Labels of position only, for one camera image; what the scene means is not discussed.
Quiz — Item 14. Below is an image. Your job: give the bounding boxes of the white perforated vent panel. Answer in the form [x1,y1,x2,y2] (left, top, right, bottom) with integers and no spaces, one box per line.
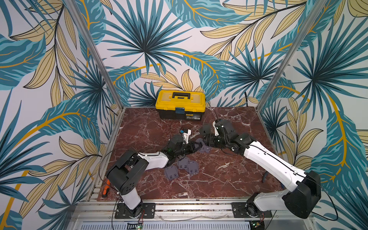
[77,221,251,230]

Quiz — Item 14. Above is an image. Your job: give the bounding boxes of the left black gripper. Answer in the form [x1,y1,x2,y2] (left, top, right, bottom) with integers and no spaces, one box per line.
[174,139,202,156]

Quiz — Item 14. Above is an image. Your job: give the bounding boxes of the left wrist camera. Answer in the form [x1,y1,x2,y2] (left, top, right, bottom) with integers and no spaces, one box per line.
[180,128,192,144]

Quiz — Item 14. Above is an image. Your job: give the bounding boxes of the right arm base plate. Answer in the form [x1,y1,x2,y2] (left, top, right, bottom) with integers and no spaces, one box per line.
[231,202,272,218]

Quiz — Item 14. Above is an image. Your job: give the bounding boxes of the orange handled screwdriver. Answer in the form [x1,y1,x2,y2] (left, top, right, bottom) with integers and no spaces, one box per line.
[102,179,111,198]

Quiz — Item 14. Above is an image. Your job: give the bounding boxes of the left aluminium frame post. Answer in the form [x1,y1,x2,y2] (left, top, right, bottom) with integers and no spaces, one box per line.
[64,0,124,111]

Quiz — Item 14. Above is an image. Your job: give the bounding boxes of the right aluminium frame post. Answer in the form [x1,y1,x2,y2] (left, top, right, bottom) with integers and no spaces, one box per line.
[256,0,327,112]

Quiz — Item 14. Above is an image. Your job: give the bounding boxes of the aluminium frame post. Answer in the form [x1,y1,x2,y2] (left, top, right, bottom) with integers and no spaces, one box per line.
[256,0,327,112]
[64,0,124,111]

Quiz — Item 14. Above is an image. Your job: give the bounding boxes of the aluminium front rail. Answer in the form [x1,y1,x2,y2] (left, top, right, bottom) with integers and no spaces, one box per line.
[71,199,312,222]

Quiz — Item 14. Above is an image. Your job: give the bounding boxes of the yellow black toolbox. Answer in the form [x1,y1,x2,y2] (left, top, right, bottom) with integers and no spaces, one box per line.
[155,90,206,121]

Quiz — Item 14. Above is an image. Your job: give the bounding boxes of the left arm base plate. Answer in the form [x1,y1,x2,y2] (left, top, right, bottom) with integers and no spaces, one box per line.
[115,203,156,219]

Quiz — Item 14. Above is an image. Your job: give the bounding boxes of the lavender stand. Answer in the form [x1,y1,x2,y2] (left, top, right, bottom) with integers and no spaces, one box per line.
[177,157,189,170]
[164,165,179,181]
[187,161,199,175]
[195,138,211,153]

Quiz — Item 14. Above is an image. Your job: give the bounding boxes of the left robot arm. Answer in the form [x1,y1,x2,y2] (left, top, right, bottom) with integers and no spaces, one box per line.
[105,134,203,218]

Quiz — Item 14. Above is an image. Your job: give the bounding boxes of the dark grey stand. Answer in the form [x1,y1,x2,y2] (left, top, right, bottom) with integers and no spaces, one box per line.
[199,124,212,136]

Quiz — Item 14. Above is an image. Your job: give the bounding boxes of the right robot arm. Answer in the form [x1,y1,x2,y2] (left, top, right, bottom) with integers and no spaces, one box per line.
[200,119,321,219]

